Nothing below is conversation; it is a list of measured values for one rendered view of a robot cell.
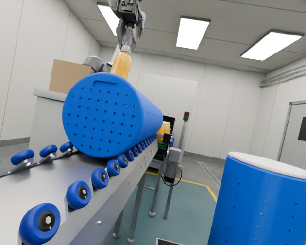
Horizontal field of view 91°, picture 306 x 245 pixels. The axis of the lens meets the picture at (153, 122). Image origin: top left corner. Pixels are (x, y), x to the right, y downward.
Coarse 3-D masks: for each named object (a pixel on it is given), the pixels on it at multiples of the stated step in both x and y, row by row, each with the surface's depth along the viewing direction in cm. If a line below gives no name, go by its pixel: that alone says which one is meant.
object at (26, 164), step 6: (72, 150) 52; (78, 150) 57; (48, 156) 42; (54, 156) 43; (60, 156) 49; (24, 162) 35; (30, 162) 36; (36, 162) 41; (42, 162) 42; (12, 168) 34; (18, 168) 35; (24, 168) 37; (0, 174) 32; (6, 174) 33
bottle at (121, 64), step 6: (120, 54) 56; (126, 54) 57; (114, 60) 57; (120, 60) 56; (126, 60) 56; (114, 66) 56; (120, 66) 56; (126, 66) 57; (114, 72) 56; (120, 72) 56; (126, 72) 58; (126, 78) 59
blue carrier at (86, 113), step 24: (72, 96) 51; (96, 96) 49; (120, 96) 48; (144, 96) 64; (72, 120) 50; (96, 120) 49; (120, 120) 48; (144, 120) 49; (96, 144) 49; (120, 144) 48
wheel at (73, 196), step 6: (72, 186) 25; (78, 186) 26; (84, 186) 27; (72, 192) 24; (78, 192) 25; (84, 192) 26; (90, 192) 28; (72, 198) 24; (78, 198) 24; (84, 198) 26; (90, 198) 27; (72, 204) 24; (78, 204) 24; (84, 204) 25
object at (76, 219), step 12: (120, 168) 47; (132, 168) 56; (120, 180) 44; (96, 192) 32; (108, 192) 36; (96, 204) 31; (72, 216) 24; (84, 216) 27; (60, 228) 22; (72, 228) 24; (60, 240) 21
